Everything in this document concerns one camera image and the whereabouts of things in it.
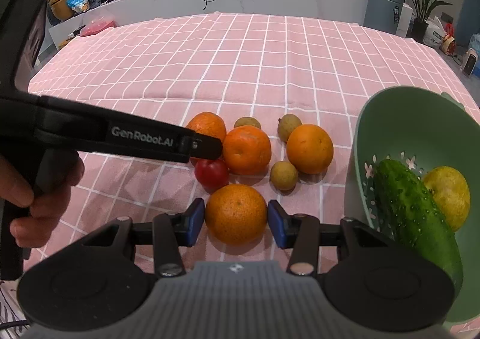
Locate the pink checked tablecloth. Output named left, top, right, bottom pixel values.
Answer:
left=24, top=12, right=474, bottom=281

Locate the golden gourd ornament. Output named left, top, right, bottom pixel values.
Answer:
left=49, top=0, right=77, bottom=21

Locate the small brown kiwi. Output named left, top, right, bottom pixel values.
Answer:
left=270, top=161, right=299, bottom=192
left=277, top=113, right=303, bottom=143
left=234, top=116, right=262, bottom=130

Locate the red snack bag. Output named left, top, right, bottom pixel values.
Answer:
left=440, top=34, right=456, bottom=55

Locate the green cucumber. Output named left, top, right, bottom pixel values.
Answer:
left=373, top=159, right=464, bottom=296

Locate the grey trash bin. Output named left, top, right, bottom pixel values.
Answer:
left=365, top=0, right=406, bottom=38

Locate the orange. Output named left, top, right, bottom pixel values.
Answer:
left=286, top=124, right=334, bottom=175
left=222, top=125, right=272, bottom=175
left=205, top=184, right=268, bottom=246
left=186, top=112, right=228, bottom=166

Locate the person's striped clothing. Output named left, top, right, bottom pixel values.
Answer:
left=0, top=281, right=29, bottom=332

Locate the green colander bowl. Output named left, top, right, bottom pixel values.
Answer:
left=353, top=86, right=480, bottom=334

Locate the red tomato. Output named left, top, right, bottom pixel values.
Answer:
left=194, top=158, right=230, bottom=190

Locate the white space heater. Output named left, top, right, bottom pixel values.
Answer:
left=462, top=49, right=479, bottom=75

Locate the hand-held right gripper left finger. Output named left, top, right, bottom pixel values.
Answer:
left=80, top=197, right=206, bottom=278

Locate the white plastic bag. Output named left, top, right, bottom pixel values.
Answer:
left=423, top=17, right=449, bottom=48

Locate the person's left hand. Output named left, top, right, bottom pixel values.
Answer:
left=0, top=153, right=85, bottom=250

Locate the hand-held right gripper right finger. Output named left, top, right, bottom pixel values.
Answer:
left=266, top=200, right=392, bottom=275

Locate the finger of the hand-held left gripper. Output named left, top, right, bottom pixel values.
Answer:
left=177, top=135, right=224, bottom=162

